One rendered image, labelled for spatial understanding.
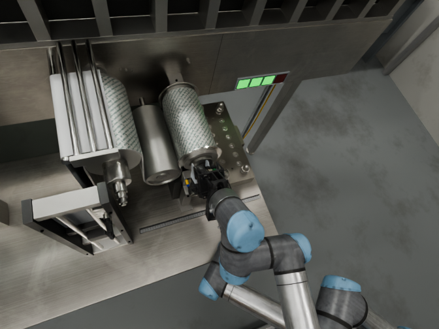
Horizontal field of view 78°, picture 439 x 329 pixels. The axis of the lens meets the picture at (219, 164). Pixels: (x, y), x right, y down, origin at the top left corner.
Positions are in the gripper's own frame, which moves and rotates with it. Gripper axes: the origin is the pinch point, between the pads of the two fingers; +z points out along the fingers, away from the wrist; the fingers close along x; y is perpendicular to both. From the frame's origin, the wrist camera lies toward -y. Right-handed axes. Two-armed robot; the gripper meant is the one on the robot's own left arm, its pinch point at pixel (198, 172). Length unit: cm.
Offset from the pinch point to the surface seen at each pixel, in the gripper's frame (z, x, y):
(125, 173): -7.1, 20.8, 8.7
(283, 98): 70, -79, -3
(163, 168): 4.1, 9.8, 2.0
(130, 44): 17.0, 11.3, 37.3
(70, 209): -18.8, 32.4, 9.5
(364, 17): 16, -76, 40
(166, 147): 10.6, 6.7, 6.2
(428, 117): 106, -291, -63
